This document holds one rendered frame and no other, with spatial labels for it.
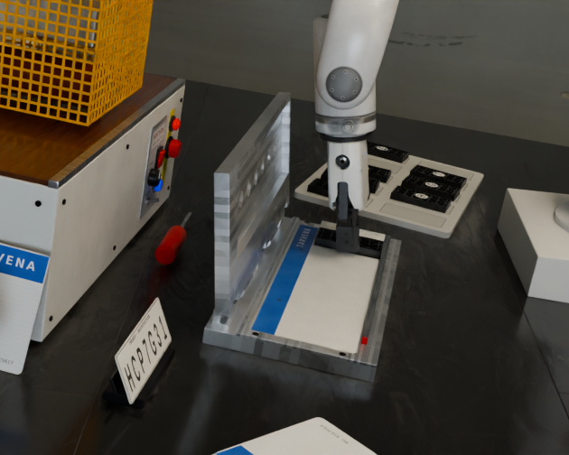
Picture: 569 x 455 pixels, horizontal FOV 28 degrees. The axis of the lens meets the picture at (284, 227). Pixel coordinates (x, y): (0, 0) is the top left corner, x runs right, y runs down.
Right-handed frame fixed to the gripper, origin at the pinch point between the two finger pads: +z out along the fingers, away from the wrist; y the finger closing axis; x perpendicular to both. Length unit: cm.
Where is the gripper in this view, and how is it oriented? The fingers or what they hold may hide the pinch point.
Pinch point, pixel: (348, 236)
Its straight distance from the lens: 162.6
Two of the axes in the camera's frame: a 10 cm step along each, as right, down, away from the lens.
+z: 0.3, 9.5, 3.2
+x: -9.9, -0.2, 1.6
